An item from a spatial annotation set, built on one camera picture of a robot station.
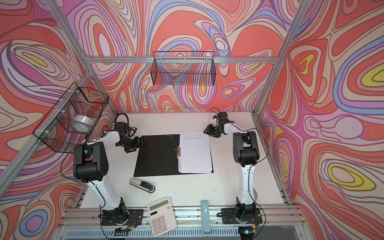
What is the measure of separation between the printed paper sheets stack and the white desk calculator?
0.20 meters

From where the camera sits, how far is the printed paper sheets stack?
0.92m

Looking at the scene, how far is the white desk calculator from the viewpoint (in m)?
0.71
